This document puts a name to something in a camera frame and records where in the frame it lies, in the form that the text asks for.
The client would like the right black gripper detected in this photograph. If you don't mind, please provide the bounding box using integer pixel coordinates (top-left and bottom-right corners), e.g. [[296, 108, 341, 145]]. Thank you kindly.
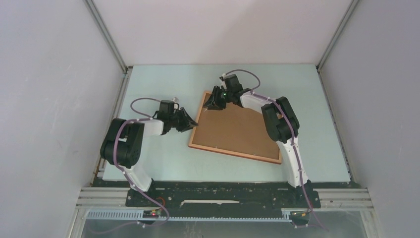
[[204, 85, 233, 111]]

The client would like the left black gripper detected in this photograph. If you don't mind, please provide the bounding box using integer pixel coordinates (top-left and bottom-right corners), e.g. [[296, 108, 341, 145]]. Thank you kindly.
[[168, 108, 198, 133]]

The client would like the brown cardboard backing board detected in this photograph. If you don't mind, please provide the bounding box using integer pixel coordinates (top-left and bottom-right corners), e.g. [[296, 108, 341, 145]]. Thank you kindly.
[[192, 95, 280, 160]]

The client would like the wooden picture frame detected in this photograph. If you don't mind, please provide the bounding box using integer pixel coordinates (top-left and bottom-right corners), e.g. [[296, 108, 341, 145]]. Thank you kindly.
[[188, 91, 283, 165]]

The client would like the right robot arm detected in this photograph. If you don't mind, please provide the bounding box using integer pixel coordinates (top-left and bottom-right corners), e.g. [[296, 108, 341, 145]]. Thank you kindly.
[[203, 74, 312, 207]]

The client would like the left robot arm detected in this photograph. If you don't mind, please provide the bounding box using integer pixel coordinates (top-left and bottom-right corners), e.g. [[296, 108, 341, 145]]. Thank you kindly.
[[100, 98, 198, 207]]

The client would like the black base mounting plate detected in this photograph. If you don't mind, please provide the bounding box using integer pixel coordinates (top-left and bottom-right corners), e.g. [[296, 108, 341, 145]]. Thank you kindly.
[[125, 181, 321, 219]]

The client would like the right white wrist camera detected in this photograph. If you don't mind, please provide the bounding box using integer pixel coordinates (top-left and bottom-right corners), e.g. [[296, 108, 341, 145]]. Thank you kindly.
[[219, 73, 227, 89]]

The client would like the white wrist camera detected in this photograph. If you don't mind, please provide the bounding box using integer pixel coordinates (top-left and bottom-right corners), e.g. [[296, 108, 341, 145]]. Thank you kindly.
[[172, 97, 180, 110], [219, 73, 227, 89]]

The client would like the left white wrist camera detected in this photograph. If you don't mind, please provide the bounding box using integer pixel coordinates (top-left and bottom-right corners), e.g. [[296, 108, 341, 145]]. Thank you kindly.
[[172, 97, 180, 110]]

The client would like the left corner aluminium post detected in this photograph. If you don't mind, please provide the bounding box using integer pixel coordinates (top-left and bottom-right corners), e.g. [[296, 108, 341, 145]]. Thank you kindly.
[[83, 0, 128, 73]]

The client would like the corner aluminium post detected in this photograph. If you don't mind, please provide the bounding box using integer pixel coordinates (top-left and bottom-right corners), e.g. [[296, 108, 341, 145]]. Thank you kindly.
[[316, 0, 361, 73], [83, 0, 128, 73]]

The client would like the right corner aluminium post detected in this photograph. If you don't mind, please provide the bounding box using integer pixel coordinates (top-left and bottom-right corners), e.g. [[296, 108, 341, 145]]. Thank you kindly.
[[316, 0, 361, 73]]

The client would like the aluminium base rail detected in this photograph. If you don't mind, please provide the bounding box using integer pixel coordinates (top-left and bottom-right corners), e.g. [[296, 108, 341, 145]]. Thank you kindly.
[[74, 185, 375, 224]]

